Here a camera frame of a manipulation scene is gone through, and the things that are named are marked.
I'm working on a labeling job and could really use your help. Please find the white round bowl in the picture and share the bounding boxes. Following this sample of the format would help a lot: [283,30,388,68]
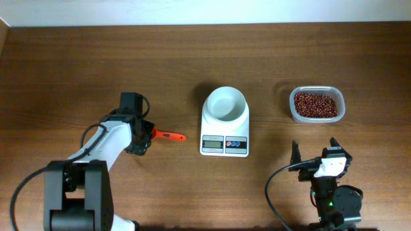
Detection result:
[204,87,249,124]

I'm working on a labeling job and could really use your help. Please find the clear plastic container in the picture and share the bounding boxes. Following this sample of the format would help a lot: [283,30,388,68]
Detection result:
[289,86,345,123]

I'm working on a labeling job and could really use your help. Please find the orange plastic measuring scoop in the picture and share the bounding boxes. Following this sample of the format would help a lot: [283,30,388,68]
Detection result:
[152,127,187,141]

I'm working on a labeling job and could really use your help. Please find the red beans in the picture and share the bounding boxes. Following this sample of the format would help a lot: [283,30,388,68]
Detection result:
[293,93,337,118]

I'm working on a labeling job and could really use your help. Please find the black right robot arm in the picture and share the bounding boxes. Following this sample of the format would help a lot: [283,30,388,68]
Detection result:
[290,138,363,230]

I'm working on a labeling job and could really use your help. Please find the white digital kitchen scale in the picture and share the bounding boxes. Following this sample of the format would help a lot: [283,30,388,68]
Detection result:
[199,103,250,157]

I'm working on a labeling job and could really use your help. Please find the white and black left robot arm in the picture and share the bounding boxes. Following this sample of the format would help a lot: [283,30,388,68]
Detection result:
[43,92,154,230]

